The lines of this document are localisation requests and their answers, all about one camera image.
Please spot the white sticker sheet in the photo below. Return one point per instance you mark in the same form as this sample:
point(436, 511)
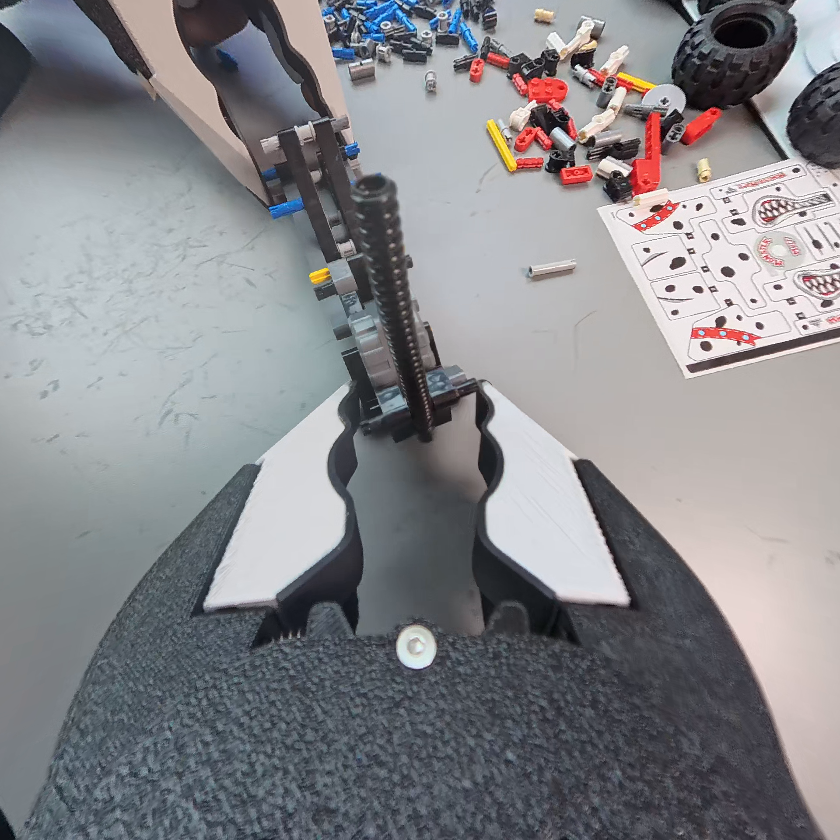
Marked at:
point(735, 275)

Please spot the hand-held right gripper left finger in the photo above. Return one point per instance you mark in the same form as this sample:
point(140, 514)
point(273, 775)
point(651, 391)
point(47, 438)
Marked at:
point(282, 525)

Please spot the pile of mixed small bricks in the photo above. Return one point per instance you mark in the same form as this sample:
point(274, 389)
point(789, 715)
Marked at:
point(577, 124)

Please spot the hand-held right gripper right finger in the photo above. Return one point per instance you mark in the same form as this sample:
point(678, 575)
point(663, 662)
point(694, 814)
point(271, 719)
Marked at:
point(551, 525)

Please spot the light grey tube piece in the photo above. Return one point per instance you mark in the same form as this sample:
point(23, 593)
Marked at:
point(551, 270)

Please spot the white wooden book stand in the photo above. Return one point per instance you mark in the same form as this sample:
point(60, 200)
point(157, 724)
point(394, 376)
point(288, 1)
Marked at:
point(820, 46)

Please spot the pile of blue black pins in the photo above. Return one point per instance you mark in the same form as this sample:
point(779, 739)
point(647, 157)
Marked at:
point(394, 29)

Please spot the grey desk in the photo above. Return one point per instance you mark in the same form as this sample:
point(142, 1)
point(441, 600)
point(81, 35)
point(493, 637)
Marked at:
point(131, 295)

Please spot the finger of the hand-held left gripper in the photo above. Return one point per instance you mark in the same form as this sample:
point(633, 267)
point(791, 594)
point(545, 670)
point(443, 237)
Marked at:
point(315, 52)
point(177, 72)

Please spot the toy brick chassis model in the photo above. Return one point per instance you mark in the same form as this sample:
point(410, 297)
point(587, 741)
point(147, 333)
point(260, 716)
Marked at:
point(387, 275)

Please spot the black toy tire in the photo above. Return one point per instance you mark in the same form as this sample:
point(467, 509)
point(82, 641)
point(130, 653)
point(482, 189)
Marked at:
point(702, 72)
point(817, 124)
point(741, 5)

